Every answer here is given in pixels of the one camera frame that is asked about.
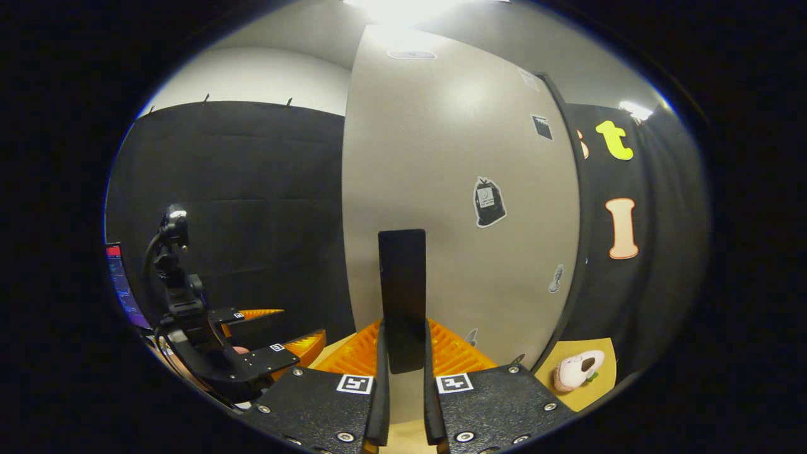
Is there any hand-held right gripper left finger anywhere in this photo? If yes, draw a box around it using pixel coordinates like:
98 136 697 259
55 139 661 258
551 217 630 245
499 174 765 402
243 318 392 454

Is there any computer monitor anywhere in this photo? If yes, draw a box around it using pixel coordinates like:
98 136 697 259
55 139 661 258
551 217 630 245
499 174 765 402
104 243 153 330

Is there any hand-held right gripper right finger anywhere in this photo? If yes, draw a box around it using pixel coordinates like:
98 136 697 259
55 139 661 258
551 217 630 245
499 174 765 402
424 318 578 454

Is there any black door handle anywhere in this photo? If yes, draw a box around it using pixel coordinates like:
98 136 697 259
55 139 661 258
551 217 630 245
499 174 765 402
378 229 427 375

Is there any beige cabinet door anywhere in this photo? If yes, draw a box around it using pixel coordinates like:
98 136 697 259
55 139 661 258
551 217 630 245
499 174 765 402
342 24 593 424

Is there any white plush toy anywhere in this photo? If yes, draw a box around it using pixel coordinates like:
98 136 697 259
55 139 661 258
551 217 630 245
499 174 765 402
554 350 607 393

